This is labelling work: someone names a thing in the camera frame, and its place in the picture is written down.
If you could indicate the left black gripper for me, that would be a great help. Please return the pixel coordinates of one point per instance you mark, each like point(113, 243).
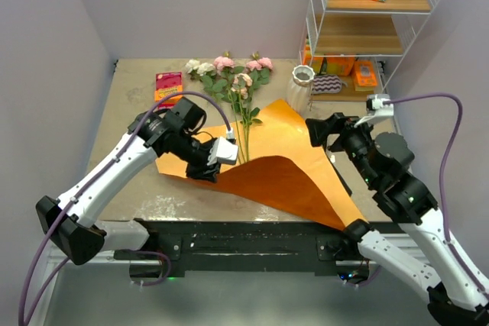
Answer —
point(202, 171)

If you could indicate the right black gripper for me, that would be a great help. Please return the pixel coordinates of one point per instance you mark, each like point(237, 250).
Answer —
point(336, 123)

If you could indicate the orange paper flower wrap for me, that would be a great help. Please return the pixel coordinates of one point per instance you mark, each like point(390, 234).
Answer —
point(285, 173)

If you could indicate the black ribbon with gold text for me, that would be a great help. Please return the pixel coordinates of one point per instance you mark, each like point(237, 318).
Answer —
point(332, 160)

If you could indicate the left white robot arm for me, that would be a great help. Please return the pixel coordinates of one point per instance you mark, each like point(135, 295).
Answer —
point(69, 220)

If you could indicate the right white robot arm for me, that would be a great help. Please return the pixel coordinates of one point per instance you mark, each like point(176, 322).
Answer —
point(453, 288)

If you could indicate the white faceted ceramic vase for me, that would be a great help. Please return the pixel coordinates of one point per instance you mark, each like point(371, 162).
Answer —
point(299, 88)

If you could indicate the striped purple grey sleep mask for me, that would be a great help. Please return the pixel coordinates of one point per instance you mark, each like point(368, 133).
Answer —
point(328, 84)

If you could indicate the yellow orange packet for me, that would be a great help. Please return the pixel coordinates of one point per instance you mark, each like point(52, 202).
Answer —
point(363, 76)

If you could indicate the orange box bottom shelf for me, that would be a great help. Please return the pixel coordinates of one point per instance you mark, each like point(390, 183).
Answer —
point(327, 65)

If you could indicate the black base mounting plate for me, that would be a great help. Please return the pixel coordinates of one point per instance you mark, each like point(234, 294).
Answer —
point(254, 247)

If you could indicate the pink orange candy box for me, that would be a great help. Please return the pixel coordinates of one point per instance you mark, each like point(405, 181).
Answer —
point(167, 84)

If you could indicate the artificial rose bouquet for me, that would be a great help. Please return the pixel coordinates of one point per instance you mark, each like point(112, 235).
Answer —
point(226, 81)

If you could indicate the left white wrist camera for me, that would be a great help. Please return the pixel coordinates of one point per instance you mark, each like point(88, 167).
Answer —
point(223, 152)

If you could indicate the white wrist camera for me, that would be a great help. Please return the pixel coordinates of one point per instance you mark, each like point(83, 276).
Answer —
point(223, 152)
point(378, 109)

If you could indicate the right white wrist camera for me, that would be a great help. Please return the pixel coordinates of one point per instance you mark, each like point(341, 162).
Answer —
point(378, 109)

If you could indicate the white wire shelf rack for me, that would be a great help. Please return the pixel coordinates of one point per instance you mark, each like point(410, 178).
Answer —
point(381, 32)

